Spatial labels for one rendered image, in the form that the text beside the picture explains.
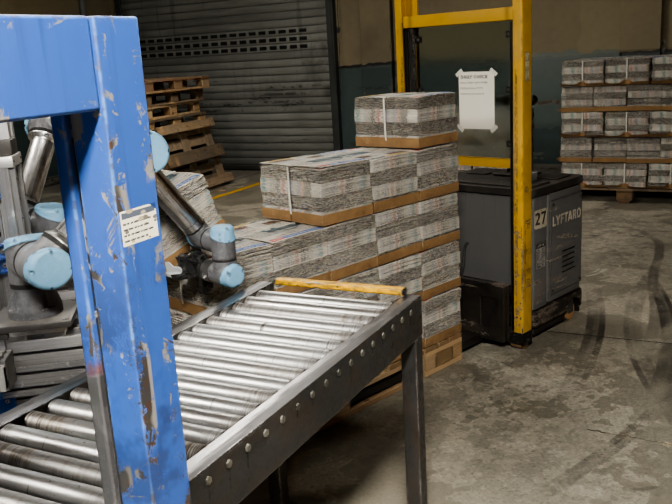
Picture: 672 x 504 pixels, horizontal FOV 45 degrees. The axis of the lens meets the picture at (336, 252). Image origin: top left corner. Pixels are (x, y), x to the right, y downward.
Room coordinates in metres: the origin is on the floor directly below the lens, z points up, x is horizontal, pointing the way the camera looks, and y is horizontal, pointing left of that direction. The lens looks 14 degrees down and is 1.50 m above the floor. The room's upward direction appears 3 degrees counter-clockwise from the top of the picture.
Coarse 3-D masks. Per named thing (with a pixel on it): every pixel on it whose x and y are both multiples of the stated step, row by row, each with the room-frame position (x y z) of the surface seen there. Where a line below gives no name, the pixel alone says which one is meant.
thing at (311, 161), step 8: (272, 160) 3.42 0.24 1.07; (280, 160) 3.40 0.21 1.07; (288, 160) 3.39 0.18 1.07; (296, 160) 3.38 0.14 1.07; (304, 160) 3.36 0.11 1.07; (312, 160) 3.35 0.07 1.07; (320, 160) 3.34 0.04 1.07; (328, 160) 3.32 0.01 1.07; (336, 160) 3.31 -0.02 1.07; (344, 160) 3.29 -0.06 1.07; (352, 160) 3.28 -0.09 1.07; (360, 160) 3.27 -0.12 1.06
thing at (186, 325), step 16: (256, 288) 2.42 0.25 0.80; (272, 288) 2.47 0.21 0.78; (224, 304) 2.27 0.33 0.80; (192, 320) 2.14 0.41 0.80; (176, 336) 2.03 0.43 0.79; (64, 384) 1.72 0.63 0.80; (80, 384) 1.72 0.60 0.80; (32, 400) 1.64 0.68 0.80; (48, 400) 1.64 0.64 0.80; (0, 416) 1.57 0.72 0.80; (16, 416) 1.56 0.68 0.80
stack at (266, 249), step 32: (256, 224) 3.26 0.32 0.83; (288, 224) 3.22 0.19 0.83; (352, 224) 3.22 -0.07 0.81; (384, 224) 3.36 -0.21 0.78; (416, 224) 3.51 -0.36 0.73; (256, 256) 2.86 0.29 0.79; (288, 256) 2.98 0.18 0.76; (320, 256) 3.09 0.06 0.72; (352, 256) 3.21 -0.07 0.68; (416, 256) 3.50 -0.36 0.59; (192, 288) 2.79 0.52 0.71; (224, 288) 2.75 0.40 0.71; (416, 288) 3.49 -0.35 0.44
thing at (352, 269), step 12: (396, 252) 3.40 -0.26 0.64; (408, 252) 3.46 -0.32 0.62; (360, 264) 3.24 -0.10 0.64; (372, 264) 3.29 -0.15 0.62; (324, 276) 3.09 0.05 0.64; (336, 276) 3.14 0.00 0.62; (288, 288) 2.96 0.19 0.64; (300, 288) 3.00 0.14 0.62; (180, 300) 2.85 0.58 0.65; (192, 312) 2.80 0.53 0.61; (396, 360) 3.38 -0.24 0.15
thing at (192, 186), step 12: (180, 180) 2.77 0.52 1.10; (192, 180) 2.74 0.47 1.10; (204, 180) 2.77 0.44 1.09; (180, 192) 2.70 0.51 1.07; (192, 192) 2.73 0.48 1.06; (204, 192) 2.77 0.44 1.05; (192, 204) 2.74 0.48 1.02; (204, 204) 2.77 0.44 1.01; (168, 216) 2.67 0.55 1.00; (204, 216) 2.76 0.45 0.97; (216, 216) 2.79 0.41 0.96; (168, 228) 2.66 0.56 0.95; (168, 240) 2.66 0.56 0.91; (180, 240) 2.69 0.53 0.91; (168, 252) 2.65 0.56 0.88
